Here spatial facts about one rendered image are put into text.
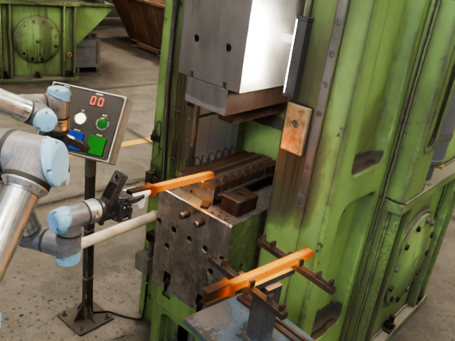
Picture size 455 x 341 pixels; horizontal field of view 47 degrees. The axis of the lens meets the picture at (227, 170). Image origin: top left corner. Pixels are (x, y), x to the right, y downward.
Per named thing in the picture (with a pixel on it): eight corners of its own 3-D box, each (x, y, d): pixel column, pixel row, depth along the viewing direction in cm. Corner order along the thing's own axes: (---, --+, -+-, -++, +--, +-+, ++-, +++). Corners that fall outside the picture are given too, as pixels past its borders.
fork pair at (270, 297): (280, 312, 139) (282, 306, 138) (265, 301, 142) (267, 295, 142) (333, 285, 153) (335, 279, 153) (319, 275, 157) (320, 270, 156)
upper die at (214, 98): (224, 116, 182) (228, 90, 179) (184, 100, 194) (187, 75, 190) (292, 101, 213) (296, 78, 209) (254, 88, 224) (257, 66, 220)
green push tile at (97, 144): (101, 156, 209) (106, 138, 210) (84, 152, 210) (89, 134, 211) (103, 157, 210) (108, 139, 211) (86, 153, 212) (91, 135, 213)
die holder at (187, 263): (215, 325, 202) (231, 226, 184) (150, 279, 223) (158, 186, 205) (296, 273, 242) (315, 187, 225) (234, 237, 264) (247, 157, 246)
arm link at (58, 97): (41, 84, 181) (65, 84, 186) (41, 115, 186) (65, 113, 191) (49, 91, 176) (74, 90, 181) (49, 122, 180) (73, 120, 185)
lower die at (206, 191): (212, 205, 197) (215, 185, 193) (175, 185, 208) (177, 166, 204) (277, 178, 227) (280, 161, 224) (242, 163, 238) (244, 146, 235)
